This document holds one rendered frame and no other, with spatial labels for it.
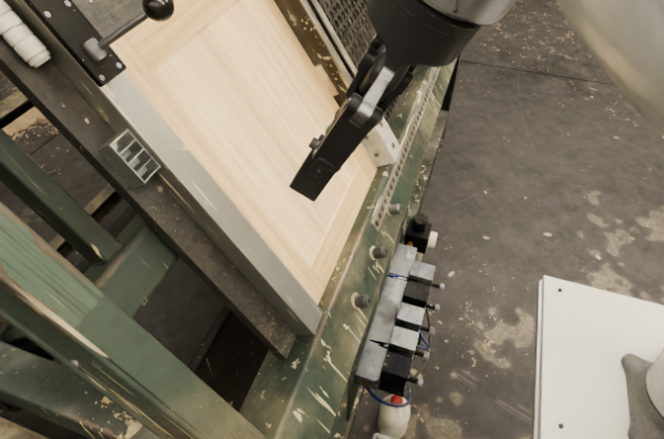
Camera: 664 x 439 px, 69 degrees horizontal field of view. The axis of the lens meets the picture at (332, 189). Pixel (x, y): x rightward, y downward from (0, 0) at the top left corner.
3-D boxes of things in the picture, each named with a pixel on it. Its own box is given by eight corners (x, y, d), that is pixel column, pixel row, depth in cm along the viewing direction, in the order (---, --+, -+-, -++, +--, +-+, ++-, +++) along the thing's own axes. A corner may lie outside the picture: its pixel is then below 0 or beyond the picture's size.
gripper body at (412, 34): (406, -64, 34) (348, 38, 41) (376, -24, 29) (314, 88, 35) (492, -6, 35) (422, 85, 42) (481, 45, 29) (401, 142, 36)
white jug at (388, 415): (402, 445, 157) (409, 421, 143) (373, 434, 159) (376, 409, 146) (409, 416, 164) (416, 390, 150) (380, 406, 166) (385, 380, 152)
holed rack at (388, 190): (375, 232, 108) (378, 231, 108) (370, 222, 107) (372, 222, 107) (473, -24, 221) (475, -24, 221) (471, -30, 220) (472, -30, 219)
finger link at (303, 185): (347, 154, 44) (344, 159, 43) (316, 197, 49) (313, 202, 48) (318, 137, 44) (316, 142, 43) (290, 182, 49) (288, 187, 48)
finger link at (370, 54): (416, 70, 36) (412, 79, 35) (348, 163, 44) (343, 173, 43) (372, 42, 36) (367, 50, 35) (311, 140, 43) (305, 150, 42)
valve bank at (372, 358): (408, 444, 104) (423, 395, 87) (346, 421, 107) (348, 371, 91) (448, 268, 138) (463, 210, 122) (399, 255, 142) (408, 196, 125)
